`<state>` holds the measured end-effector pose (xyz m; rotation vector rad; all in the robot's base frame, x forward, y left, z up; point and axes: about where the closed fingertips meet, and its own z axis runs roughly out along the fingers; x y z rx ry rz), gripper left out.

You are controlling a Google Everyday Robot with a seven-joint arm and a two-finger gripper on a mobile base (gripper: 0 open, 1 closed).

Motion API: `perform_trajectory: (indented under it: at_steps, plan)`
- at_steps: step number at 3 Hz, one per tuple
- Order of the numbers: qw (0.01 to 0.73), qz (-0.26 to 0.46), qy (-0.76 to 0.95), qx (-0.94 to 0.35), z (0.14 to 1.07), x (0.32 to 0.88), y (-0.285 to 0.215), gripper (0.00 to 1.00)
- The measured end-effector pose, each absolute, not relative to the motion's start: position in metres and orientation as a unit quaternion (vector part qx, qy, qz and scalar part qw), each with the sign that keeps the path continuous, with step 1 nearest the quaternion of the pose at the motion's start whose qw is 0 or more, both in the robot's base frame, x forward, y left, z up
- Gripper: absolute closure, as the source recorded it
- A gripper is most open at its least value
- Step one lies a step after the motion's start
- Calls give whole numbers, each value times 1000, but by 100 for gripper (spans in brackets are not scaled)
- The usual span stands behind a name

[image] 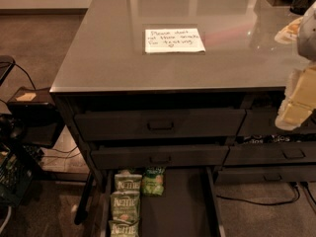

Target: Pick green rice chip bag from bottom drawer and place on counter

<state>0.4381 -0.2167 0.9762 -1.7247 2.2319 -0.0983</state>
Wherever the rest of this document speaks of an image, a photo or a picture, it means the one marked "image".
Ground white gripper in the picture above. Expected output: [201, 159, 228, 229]
[275, 62, 316, 130]

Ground green rice chip bag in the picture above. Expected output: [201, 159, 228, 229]
[141, 167, 165, 196]

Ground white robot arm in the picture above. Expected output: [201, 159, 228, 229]
[275, 2, 316, 130]

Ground top right grey drawer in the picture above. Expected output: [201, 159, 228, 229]
[238, 109, 316, 136]

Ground grey drawer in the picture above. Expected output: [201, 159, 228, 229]
[224, 142, 316, 166]
[216, 165, 316, 184]
[91, 144, 228, 169]
[238, 109, 316, 136]
[74, 109, 245, 141]

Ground middle right grey drawer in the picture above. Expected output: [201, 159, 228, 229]
[224, 142, 316, 166]

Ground snack bags in right drawer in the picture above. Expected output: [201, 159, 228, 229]
[236, 133, 316, 144]

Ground bottom right grey drawer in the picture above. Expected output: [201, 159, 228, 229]
[216, 165, 316, 184]

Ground middle left grey drawer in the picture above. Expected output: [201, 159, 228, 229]
[91, 144, 228, 169]

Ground top left grey drawer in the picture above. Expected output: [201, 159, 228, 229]
[74, 109, 245, 141]

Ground open bottom left drawer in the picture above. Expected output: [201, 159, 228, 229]
[102, 167, 226, 237]

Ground top Kettle chip bag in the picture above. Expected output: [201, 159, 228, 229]
[115, 172, 142, 192]

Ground kettle chip bag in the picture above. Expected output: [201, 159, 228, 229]
[115, 172, 142, 192]
[109, 220, 139, 237]
[111, 192, 140, 222]

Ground middle Kettle chip bag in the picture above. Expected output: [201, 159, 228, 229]
[111, 192, 140, 222]

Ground bottom Kettle chip bag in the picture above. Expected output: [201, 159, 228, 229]
[109, 220, 139, 237]

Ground white handwritten paper note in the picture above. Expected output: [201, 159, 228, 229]
[144, 29, 205, 53]

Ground grey cabinet with glossy top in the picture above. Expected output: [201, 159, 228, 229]
[48, 0, 316, 229]

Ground black box with label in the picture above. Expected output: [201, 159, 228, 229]
[7, 87, 64, 148]

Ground dark green plastic crate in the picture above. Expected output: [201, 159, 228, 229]
[0, 143, 33, 207]

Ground black floor cable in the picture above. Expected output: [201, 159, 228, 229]
[216, 181, 316, 215]

